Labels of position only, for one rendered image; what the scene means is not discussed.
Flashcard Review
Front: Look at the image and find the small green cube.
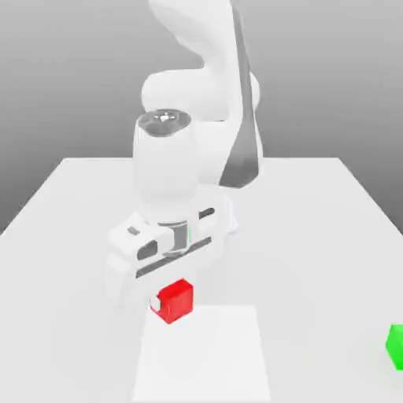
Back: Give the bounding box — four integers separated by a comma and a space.
384, 324, 403, 372

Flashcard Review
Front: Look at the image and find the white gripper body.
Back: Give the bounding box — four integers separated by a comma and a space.
105, 231, 227, 312

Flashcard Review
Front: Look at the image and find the small red cube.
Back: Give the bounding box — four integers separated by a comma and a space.
150, 278, 194, 326

